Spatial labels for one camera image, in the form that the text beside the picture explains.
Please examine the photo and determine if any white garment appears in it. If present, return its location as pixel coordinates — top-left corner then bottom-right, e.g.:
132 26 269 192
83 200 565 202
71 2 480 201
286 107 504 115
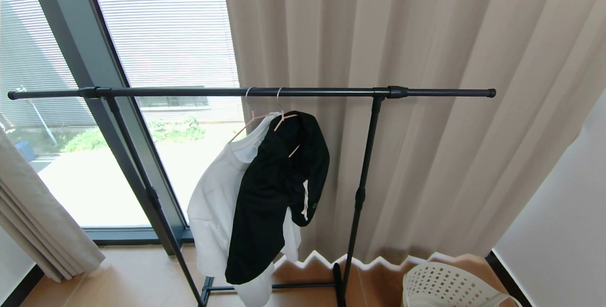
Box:
187 113 302 307

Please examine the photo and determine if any black garment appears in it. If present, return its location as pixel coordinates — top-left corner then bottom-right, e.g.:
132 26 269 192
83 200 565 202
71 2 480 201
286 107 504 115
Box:
225 110 331 285

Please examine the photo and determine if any white laundry basket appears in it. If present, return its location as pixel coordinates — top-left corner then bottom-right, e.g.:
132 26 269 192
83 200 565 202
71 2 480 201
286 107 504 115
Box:
401 262 523 307

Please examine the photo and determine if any window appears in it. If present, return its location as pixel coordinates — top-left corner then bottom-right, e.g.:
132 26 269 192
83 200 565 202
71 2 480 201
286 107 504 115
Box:
0 0 247 255

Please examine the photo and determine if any beige curtain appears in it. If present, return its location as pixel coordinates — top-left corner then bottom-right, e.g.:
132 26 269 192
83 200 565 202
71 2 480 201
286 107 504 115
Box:
220 0 606 266
0 127 106 283

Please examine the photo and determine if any pink clothes hanger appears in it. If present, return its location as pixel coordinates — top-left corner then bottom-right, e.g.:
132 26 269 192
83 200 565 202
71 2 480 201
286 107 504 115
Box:
228 87 275 144
274 87 302 159

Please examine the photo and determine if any black clothes rack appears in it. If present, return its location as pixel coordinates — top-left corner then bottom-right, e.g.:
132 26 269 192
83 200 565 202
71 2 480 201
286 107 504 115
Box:
7 85 498 307

